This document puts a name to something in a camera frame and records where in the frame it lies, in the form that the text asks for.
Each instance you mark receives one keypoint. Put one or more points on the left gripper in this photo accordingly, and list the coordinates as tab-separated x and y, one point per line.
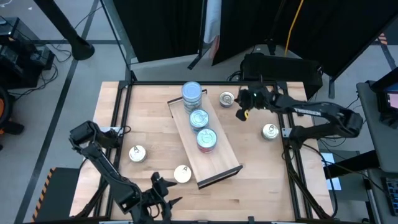
154	205

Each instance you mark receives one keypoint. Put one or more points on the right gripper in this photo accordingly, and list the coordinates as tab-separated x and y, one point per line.
256	98

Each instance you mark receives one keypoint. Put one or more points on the silver can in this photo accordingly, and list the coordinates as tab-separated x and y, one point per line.
226	99

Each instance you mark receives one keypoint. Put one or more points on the white-top can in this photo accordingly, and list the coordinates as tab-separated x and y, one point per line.
182	174

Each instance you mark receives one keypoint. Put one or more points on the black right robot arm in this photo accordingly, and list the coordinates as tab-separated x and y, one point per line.
326	110

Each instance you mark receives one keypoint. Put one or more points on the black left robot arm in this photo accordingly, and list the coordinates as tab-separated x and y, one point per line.
105	174

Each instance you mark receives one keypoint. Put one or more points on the blue label gold can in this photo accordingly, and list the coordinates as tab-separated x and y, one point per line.
270	132
137	154

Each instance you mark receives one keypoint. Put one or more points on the black equipment case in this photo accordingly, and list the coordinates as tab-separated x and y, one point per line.
280	71

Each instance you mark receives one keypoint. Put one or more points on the black curtain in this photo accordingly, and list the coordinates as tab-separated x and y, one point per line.
155	28
335	31
245	28

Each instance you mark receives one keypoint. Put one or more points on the white fabric strip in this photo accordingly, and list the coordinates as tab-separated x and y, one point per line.
212	21

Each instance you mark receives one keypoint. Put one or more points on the black mat hazard stripes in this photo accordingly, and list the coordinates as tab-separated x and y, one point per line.
59	196

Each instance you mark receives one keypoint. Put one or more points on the black desk beam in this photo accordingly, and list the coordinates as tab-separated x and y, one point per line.
351	163

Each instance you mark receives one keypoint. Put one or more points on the grey desk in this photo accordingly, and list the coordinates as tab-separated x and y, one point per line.
379	146

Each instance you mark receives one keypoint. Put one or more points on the grey metal beam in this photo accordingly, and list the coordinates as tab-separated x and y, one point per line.
119	31

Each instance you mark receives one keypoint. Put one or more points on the monitor with pink screen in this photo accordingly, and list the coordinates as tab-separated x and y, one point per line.
392	101

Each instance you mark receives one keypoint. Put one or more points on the black keyboard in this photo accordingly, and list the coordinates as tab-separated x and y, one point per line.
391	196

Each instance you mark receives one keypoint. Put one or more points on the black pole round base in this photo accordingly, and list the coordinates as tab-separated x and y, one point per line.
82	48

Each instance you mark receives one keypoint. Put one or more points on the orange black wheeled machine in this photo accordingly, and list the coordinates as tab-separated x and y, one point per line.
7	105

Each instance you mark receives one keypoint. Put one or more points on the black electronics rack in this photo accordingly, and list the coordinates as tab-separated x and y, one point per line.
18	59

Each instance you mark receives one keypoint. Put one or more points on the black aluminium table frame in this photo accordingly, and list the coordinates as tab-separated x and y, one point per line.
217	83

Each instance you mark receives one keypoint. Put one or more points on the silver mounting bracket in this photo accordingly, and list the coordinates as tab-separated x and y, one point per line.
286	133
113	128

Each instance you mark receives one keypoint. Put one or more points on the silver aluminium post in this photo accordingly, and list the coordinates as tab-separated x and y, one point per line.
116	222
284	222

